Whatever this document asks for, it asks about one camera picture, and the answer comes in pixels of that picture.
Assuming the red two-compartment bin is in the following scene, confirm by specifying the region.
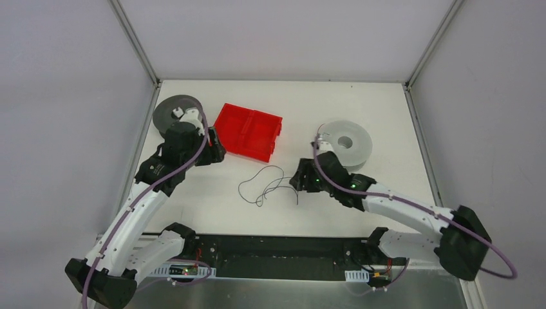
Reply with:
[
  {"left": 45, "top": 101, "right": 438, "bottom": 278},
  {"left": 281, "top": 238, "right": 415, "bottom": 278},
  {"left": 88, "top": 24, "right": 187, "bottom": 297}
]
[{"left": 214, "top": 103, "right": 283, "bottom": 163}]

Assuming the white translucent cable spool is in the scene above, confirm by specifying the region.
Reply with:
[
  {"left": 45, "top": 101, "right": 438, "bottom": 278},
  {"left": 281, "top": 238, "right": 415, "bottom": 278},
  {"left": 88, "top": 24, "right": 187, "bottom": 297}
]
[{"left": 317, "top": 120, "right": 373, "bottom": 172}]

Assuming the black cable spool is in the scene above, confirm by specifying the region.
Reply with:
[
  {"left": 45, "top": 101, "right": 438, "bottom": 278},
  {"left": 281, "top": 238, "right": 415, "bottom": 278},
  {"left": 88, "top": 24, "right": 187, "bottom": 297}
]
[{"left": 152, "top": 95, "right": 202, "bottom": 138}]

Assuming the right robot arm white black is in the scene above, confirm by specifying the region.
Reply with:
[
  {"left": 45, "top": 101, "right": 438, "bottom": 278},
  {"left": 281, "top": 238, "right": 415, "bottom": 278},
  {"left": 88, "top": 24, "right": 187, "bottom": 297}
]
[{"left": 289, "top": 151, "right": 491, "bottom": 281}]

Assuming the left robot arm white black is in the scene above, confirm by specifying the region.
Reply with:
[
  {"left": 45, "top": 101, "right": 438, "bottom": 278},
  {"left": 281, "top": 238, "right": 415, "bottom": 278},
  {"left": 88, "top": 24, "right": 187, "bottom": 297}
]
[{"left": 65, "top": 123, "right": 226, "bottom": 308}]

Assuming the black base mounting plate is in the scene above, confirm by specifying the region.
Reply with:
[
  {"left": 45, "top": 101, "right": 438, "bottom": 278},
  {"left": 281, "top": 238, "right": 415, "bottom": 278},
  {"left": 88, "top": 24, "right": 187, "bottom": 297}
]
[{"left": 175, "top": 234, "right": 388, "bottom": 281}]

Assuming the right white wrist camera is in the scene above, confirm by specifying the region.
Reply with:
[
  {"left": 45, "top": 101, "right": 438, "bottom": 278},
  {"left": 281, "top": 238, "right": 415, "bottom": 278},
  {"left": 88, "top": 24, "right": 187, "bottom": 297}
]
[{"left": 314, "top": 133, "right": 334, "bottom": 154}]

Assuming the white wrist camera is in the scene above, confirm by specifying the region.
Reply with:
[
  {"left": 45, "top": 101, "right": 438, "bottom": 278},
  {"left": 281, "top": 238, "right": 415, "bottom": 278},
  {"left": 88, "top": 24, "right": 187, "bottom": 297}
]
[
  {"left": 172, "top": 108, "right": 204, "bottom": 135},
  {"left": 314, "top": 133, "right": 334, "bottom": 154}
]

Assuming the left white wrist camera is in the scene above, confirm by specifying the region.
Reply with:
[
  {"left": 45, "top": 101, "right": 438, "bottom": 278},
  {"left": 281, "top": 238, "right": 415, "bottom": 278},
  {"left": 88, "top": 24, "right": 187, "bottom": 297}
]
[{"left": 172, "top": 108, "right": 204, "bottom": 135}]

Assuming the left aluminium frame post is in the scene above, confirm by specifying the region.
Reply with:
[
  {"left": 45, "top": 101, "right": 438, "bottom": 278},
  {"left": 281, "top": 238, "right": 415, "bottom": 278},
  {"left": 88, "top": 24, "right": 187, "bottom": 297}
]
[{"left": 108, "top": 0, "right": 160, "bottom": 88}]

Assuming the aluminium frame post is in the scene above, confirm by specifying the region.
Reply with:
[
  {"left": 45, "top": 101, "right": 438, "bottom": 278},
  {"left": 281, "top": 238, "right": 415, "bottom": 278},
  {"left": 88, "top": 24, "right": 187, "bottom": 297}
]
[
  {"left": 108, "top": 0, "right": 160, "bottom": 88},
  {"left": 405, "top": 0, "right": 466, "bottom": 89}
]

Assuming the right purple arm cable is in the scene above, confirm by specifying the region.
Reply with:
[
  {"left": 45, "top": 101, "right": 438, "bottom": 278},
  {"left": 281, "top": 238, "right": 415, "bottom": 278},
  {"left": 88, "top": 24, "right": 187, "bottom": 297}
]
[{"left": 311, "top": 134, "right": 518, "bottom": 280}]

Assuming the right aluminium frame post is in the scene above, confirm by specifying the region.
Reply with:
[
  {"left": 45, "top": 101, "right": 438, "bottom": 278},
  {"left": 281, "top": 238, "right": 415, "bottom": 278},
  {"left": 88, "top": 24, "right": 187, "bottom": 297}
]
[{"left": 405, "top": 0, "right": 466, "bottom": 89}]

